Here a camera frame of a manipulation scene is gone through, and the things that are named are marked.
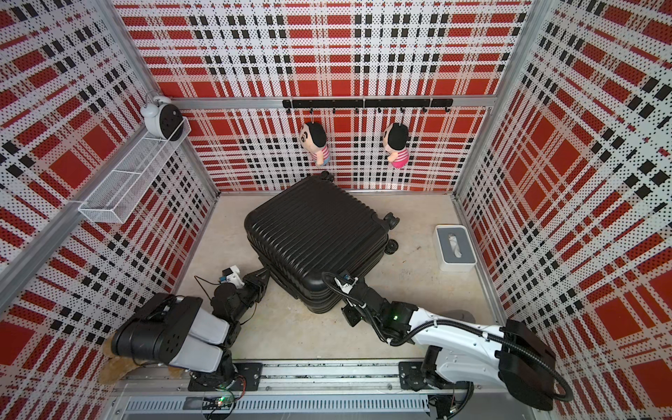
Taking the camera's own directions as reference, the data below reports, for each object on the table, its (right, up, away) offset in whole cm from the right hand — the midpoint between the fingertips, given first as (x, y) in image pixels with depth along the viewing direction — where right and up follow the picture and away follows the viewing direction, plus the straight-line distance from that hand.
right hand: (350, 295), depth 80 cm
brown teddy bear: (-62, -15, -12) cm, 65 cm away
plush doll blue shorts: (-13, +53, +10) cm, 55 cm away
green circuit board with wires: (-34, -25, -11) cm, 43 cm away
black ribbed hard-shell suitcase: (-11, +22, +2) cm, 24 cm away
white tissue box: (+39, +12, +15) cm, 44 cm away
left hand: (-25, +7, +9) cm, 27 cm away
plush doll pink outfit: (+17, +53, +16) cm, 58 cm away
